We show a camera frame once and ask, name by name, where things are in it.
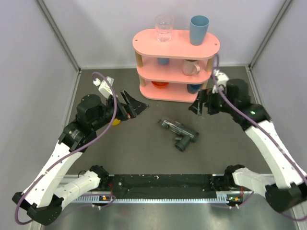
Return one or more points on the dark blue cup bottom shelf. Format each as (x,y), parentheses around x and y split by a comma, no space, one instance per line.
(193,88)

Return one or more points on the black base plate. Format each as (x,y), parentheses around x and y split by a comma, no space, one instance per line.
(168,185)

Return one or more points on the yellow cup on table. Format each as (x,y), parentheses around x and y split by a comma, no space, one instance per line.
(116,122)

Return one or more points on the pink three-tier shelf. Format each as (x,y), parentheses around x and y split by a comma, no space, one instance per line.
(148,49)

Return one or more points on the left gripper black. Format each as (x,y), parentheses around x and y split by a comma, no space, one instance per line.
(132,108)

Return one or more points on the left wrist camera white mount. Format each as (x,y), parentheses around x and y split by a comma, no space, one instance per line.
(103,87)

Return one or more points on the clear drinking glass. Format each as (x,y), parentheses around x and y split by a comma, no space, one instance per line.
(164,27)

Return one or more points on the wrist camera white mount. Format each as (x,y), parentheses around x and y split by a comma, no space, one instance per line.
(220,81)
(103,87)

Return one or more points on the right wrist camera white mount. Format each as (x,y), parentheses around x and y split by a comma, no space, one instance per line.
(220,81)

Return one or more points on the grey pvc tee fitting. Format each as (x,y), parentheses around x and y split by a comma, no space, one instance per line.
(185,135)

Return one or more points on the tall blue plastic cup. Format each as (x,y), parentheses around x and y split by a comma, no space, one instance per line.
(198,28)

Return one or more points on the orange bowl bottom shelf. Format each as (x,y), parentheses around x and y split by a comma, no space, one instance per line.
(160,85)

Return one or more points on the small blue cup middle shelf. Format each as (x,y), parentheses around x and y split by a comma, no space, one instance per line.
(163,61)

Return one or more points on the grey slotted cable duct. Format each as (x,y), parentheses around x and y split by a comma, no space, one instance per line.
(219,198)

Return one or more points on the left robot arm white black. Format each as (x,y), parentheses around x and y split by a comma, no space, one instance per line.
(45,199)

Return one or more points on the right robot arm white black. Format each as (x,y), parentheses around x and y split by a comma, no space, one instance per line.
(288,186)

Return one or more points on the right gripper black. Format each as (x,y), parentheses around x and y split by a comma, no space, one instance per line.
(204,95)

